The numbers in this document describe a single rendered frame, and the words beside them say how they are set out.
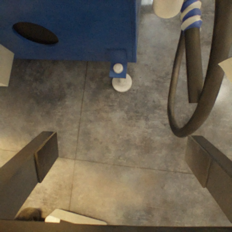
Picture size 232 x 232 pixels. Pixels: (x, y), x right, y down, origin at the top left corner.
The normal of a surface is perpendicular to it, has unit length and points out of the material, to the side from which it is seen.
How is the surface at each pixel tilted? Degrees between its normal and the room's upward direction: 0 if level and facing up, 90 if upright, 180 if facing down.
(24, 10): 90
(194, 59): 15
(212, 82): 47
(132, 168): 0
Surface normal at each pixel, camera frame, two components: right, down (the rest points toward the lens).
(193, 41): -0.37, -0.11
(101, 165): -0.12, -0.13
